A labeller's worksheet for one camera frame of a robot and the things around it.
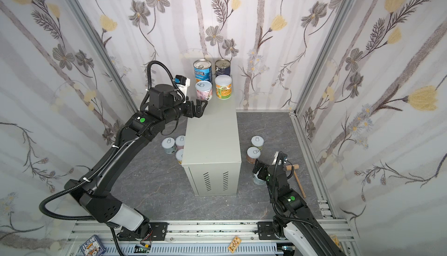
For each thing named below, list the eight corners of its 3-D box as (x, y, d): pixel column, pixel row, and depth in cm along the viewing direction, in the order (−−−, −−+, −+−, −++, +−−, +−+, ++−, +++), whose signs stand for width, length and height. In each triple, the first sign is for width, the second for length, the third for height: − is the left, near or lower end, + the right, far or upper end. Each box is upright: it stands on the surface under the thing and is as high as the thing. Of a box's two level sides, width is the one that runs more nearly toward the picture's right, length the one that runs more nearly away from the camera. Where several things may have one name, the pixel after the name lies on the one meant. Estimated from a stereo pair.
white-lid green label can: (251, 151, 102) (252, 145, 98) (249, 140, 107) (251, 135, 103) (263, 151, 103) (265, 145, 98) (261, 141, 107) (263, 135, 103)
